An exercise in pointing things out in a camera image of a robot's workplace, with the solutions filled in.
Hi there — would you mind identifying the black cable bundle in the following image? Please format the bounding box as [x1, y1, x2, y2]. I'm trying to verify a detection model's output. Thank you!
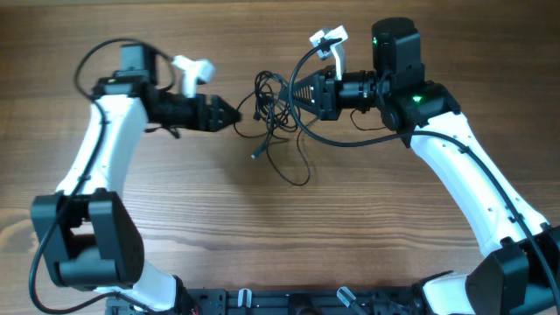
[232, 70, 323, 187]

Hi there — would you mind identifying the black right camera cable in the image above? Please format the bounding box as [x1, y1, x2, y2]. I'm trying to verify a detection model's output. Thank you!
[287, 37, 560, 307]

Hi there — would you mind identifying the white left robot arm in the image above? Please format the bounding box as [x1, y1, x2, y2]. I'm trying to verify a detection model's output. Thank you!
[28, 38, 241, 314]

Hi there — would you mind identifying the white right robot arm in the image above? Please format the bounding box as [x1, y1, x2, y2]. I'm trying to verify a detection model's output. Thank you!
[281, 17, 559, 314]

